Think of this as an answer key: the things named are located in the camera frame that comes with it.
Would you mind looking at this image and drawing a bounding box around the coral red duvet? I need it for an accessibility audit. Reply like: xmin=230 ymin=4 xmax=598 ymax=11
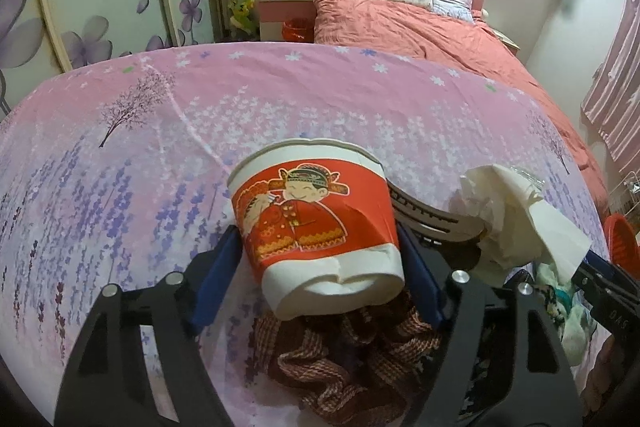
xmin=314 ymin=0 xmax=608 ymax=218

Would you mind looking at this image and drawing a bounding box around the red white paper cup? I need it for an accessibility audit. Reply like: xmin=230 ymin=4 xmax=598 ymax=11
xmin=228 ymin=139 xmax=405 ymax=321

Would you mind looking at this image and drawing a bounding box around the orange plastic laundry basket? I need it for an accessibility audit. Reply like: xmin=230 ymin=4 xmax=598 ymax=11
xmin=603 ymin=213 xmax=640 ymax=280

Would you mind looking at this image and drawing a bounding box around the small red bin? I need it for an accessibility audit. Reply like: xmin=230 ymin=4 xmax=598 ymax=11
xmin=281 ymin=18 xmax=314 ymax=43

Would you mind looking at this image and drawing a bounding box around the light green sock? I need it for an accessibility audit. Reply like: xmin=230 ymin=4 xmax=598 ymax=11
xmin=535 ymin=263 xmax=596 ymax=367

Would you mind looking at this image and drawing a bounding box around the red plaid scrunchie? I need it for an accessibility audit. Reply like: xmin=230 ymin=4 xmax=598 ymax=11
xmin=250 ymin=291 xmax=442 ymax=426

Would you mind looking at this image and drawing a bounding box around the white wire rack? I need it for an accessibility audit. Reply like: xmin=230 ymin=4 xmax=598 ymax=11
xmin=608 ymin=171 xmax=640 ymax=221

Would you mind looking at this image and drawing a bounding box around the pink striped curtain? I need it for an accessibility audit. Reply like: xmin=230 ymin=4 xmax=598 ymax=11
xmin=582 ymin=0 xmax=640 ymax=176

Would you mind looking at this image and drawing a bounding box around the pink white nightstand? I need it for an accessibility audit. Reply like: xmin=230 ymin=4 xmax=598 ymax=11
xmin=255 ymin=0 xmax=316 ymax=42

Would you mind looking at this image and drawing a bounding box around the right bedside table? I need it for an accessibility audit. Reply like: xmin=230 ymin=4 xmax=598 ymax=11
xmin=492 ymin=28 xmax=520 ymax=56

